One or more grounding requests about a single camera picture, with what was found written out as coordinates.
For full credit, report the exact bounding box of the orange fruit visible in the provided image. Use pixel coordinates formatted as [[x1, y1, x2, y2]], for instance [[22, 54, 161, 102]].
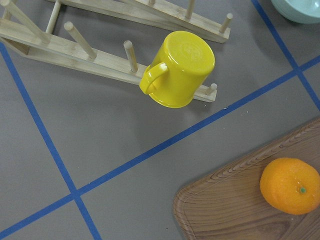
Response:
[[259, 157, 320, 215]]

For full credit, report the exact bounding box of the brown wooden tray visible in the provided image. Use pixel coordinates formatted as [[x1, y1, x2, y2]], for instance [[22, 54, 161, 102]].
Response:
[[173, 118, 320, 240]]

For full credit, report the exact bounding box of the yellow mug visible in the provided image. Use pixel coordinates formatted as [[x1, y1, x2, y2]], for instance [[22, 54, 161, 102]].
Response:
[[139, 30, 215, 108]]

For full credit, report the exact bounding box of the wooden drying rack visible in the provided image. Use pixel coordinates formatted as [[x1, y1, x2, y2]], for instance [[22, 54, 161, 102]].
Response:
[[0, 0, 230, 103]]

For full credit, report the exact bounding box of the green bowl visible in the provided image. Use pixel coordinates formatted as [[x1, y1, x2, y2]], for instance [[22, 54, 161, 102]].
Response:
[[271, 0, 320, 24]]

